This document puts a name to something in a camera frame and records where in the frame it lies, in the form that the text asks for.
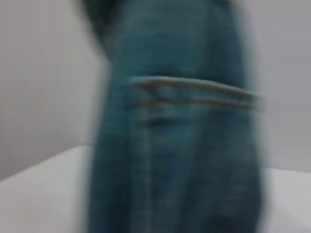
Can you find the blue denim shorts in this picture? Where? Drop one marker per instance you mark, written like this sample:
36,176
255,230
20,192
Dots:
175,145

